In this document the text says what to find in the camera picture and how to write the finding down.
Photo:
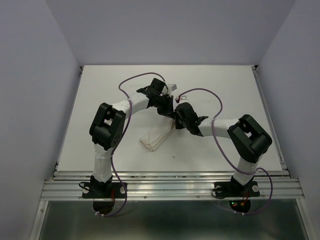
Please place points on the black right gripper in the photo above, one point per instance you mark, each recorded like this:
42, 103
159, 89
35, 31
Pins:
177, 125

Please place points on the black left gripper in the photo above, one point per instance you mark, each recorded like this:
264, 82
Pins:
168, 111

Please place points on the white cloth napkin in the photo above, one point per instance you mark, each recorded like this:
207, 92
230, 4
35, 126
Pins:
158, 133

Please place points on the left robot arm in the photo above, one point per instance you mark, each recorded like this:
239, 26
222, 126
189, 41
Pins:
109, 126

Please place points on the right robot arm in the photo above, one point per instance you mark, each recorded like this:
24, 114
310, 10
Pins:
250, 140

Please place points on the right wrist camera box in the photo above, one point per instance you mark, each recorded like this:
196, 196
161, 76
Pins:
182, 99

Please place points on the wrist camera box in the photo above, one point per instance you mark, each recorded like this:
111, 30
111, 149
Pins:
182, 99
169, 88

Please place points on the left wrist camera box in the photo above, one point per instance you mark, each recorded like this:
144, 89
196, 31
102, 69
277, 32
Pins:
169, 88

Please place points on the aluminium front rail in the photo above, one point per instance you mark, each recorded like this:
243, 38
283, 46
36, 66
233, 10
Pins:
170, 186

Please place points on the aluminium rail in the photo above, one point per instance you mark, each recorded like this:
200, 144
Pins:
170, 186
270, 123

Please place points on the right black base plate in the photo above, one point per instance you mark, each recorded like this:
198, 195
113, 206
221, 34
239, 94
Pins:
228, 189

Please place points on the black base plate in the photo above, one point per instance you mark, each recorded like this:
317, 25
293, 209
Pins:
228, 189
112, 190

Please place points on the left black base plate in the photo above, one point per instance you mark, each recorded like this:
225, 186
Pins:
112, 190

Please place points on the aluminium right side rail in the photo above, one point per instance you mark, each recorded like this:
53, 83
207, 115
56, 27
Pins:
270, 123

